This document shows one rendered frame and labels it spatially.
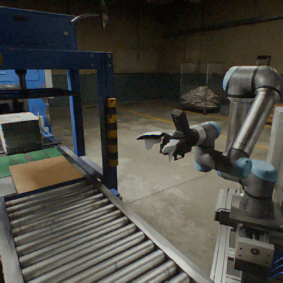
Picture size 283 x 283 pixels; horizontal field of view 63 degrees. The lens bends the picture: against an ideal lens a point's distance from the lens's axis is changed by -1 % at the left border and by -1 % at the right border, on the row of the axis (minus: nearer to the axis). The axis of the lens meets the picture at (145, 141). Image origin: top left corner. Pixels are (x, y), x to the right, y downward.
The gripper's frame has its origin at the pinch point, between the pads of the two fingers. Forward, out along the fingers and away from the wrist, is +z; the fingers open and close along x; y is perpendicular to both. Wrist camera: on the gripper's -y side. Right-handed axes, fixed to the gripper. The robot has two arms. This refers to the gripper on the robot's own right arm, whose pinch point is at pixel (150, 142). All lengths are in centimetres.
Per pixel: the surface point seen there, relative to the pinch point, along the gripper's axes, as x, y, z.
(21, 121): 150, 39, -2
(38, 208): 53, 52, 19
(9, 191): 81, 55, 26
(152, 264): -7.9, 44.2, 0.2
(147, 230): 5.6, 44.8, -9.6
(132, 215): 18, 47, -12
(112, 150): 68, 39, -35
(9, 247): 33, 48, 36
